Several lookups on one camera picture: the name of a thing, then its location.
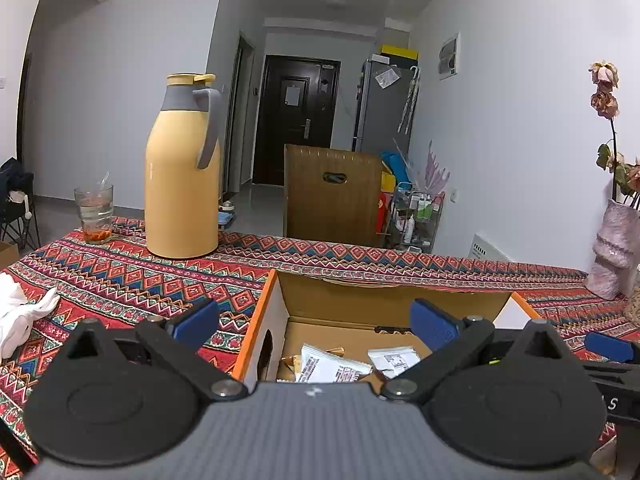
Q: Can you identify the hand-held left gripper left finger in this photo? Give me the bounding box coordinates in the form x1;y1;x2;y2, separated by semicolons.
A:
50;299;249;402

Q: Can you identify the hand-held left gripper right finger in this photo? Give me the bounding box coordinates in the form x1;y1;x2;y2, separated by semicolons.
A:
378;299;583;403

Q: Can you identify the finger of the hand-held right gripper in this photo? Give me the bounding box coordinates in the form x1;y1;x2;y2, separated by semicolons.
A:
582;331;640;386

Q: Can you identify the white printed snack packet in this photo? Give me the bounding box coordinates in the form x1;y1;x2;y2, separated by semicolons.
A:
367;347;423;380
299;344;373;385

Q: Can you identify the orange cardboard box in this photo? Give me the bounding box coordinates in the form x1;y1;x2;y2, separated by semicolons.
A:
232;269;543;386

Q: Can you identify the beige snack packet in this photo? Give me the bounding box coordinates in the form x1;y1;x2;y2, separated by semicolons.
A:
280;347;346;383

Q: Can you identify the patterned red tablecloth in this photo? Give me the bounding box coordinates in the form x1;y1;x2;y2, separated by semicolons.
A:
0;216;640;480

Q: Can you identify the pink textured vase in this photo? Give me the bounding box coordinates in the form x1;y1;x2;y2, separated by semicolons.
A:
585;199;640;302

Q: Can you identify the metal trolley rack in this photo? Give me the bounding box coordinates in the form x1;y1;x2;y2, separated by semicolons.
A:
385;187;446;253

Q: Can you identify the red gift box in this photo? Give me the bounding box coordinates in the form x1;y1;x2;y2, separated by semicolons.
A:
376;191;393;235

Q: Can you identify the yellow thermos jug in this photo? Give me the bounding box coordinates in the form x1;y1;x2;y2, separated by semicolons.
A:
145;73;223;260

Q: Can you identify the glass cup with straw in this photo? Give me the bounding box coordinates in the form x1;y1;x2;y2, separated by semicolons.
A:
74;172;114;245

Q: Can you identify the pink pampas grass bunch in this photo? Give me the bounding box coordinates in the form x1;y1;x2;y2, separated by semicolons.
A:
417;140;451;196

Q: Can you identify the blue plastic object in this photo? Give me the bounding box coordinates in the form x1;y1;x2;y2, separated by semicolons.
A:
382;151;408;176

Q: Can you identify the white cloth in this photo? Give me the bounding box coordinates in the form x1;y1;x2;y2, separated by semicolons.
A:
0;274;61;359

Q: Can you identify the black folding stool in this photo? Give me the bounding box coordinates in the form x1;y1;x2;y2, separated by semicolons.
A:
0;210;41;251

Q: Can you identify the brown cardboard carton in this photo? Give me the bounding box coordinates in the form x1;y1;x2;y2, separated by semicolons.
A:
0;241;21;271

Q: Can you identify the dark entrance door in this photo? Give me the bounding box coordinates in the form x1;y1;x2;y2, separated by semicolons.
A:
252;55;342;187

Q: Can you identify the grey refrigerator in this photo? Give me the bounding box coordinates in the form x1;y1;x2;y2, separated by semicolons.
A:
352;57;418;153

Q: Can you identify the black bag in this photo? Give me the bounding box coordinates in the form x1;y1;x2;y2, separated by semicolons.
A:
0;157;35;221

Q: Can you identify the hanging folded umbrella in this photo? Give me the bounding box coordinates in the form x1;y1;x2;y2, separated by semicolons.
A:
398;65;421;135

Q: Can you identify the dried pink rose bouquet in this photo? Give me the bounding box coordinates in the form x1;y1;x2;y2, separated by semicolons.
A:
589;61;640;211

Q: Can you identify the yellow and black box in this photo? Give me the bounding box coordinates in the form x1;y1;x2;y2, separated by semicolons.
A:
380;44;418;61

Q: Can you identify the white wall electrical panel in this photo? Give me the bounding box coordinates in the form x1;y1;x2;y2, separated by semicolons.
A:
437;32;461;80

